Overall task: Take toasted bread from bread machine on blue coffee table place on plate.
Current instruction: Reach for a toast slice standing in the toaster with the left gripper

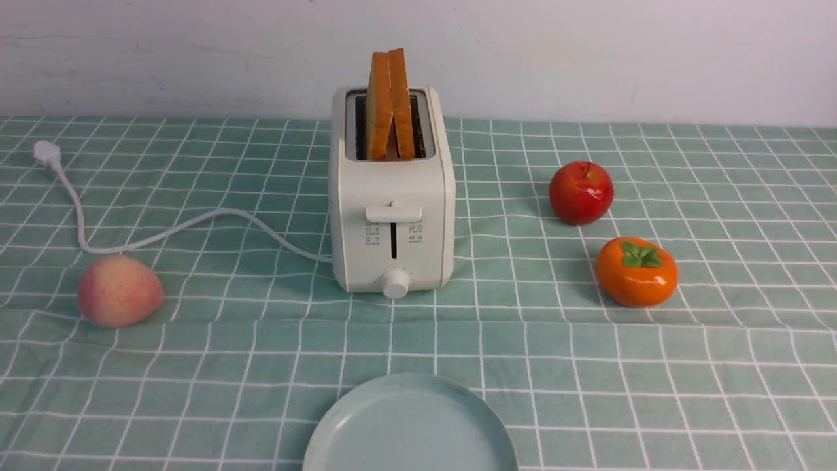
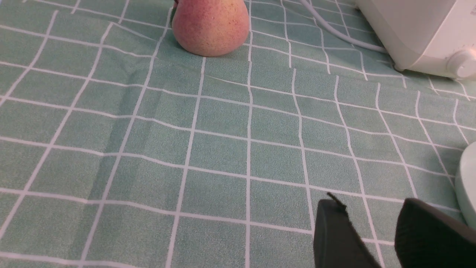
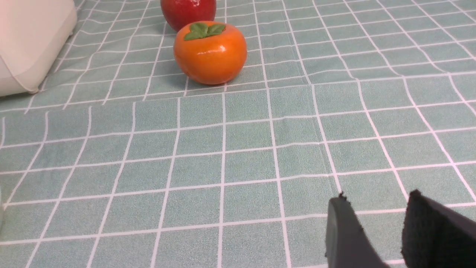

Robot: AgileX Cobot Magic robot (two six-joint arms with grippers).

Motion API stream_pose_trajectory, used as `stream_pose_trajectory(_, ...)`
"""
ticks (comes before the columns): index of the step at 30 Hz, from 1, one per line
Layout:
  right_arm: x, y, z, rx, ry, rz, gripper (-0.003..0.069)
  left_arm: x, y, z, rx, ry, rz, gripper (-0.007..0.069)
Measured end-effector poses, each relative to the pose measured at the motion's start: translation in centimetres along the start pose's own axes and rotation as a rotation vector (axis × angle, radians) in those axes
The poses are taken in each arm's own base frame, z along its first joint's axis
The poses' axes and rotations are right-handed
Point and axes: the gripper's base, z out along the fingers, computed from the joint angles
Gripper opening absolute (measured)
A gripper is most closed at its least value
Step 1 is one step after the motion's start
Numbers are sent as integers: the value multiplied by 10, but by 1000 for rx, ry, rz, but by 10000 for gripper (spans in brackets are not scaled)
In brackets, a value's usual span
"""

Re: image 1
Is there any pink peach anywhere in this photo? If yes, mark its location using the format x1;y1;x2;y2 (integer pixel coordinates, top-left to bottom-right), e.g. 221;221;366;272
77;256;165;328

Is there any green checkered tablecloth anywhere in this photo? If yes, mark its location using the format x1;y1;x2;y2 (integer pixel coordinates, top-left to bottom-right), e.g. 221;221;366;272
1;116;836;470

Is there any toasted bread slice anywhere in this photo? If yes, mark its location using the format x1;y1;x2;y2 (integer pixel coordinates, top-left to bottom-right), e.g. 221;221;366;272
387;48;416;159
366;52;394;161

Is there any light green plate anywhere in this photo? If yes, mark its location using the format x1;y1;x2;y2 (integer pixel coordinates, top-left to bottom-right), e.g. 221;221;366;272
302;373;519;470

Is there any red apple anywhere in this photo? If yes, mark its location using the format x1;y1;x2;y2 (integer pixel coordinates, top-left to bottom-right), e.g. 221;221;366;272
548;161;615;226

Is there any white two-slot toaster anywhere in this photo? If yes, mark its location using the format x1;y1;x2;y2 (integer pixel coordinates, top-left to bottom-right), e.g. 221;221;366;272
327;86;456;299

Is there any white toaster power cable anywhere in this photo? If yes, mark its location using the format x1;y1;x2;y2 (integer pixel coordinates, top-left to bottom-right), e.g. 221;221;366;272
33;140;334;264

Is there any orange persimmon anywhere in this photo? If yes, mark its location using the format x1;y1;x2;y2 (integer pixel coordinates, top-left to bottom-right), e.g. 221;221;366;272
595;237;679;308

